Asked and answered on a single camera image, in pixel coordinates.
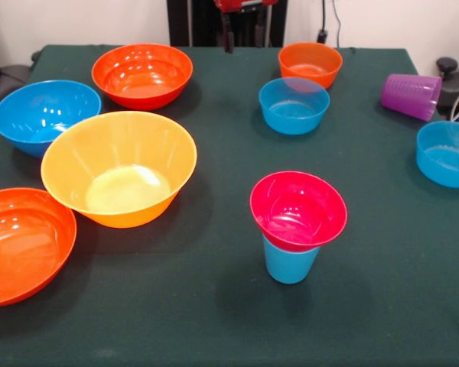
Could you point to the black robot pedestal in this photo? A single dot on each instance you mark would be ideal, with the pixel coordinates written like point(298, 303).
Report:
point(202, 23)

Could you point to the large yellow-orange bowl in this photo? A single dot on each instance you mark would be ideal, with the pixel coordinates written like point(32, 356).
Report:
point(118, 199)

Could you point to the large blue bowl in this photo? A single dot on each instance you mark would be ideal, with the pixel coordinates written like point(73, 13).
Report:
point(34, 118)

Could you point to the dark green table cloth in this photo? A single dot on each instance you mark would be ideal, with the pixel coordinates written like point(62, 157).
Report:
point(176, 325)

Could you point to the purple cup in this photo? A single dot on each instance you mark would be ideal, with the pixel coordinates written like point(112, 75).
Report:
point(409, 95)

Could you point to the blue cup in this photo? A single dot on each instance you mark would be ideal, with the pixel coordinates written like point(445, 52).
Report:
point(290, 265)

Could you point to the large orange bowl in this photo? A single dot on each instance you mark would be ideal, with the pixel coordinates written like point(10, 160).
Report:
point(23, 248)
point(137, 72)

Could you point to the small blue bowl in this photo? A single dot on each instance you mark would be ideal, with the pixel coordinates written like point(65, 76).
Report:
point(290, 114)
point(447, 160)

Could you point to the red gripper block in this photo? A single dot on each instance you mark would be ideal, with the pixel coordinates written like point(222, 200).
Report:
point(239, 5)

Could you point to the small orange bowl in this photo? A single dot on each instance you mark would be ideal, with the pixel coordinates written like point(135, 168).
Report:
point(310, 57)

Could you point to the small pink bowl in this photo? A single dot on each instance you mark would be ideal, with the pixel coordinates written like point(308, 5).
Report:
point(298, 214)

